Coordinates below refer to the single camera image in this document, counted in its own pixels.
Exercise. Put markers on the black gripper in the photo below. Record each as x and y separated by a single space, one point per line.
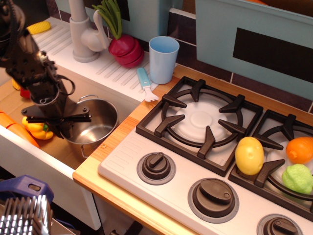
52 104

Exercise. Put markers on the stainless steel pot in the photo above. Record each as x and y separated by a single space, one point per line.
104 119

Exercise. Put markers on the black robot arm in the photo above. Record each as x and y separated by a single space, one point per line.
34 72

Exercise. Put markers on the silver stove panel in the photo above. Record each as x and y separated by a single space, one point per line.
120 166

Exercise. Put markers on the left stove knob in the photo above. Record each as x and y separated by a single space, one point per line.
156 168

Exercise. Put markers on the stove knob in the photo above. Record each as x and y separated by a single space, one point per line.
156 168
277 224
213 200

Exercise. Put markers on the middle stove knob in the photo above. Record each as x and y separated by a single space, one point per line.
213 200

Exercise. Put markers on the right stove knob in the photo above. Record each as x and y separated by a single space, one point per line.
277 224

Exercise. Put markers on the yellow toy bell pepper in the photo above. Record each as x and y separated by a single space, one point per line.
38 130

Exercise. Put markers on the white toy sink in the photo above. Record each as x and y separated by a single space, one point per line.
56 159

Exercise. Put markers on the red toy pepper piece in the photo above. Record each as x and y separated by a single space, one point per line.
24 93

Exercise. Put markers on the orange toy carrot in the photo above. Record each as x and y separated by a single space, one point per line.
7 122

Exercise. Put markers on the yellow toy corn piece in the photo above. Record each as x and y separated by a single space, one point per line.
15 85

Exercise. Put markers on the grey toy faucet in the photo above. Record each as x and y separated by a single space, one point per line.
87 42

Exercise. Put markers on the silver finned heatsink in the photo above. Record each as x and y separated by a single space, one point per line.
26 216

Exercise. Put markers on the red toy radish with greens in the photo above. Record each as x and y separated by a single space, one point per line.
125 49

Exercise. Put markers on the yellow toy corn cob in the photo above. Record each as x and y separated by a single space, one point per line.
39 27

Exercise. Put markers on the light blue plastic cup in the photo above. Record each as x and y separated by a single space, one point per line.
163 53

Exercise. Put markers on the left black burner grate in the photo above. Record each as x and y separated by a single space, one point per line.
201 123

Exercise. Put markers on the black burner grate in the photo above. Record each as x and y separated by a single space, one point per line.
201 123
273 129

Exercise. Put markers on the yellow toy potato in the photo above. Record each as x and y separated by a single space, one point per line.
249 156

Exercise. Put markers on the right black burner grate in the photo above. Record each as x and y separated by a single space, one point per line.
273 129

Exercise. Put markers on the teal cabinet with dark window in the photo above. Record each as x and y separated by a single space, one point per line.
266 44

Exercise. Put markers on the orange toy fruit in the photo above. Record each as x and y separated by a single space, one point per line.
300 150

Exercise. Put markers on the green toy lettuce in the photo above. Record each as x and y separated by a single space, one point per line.
298 178

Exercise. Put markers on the blue handled toy fork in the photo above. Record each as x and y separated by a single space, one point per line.
146 85

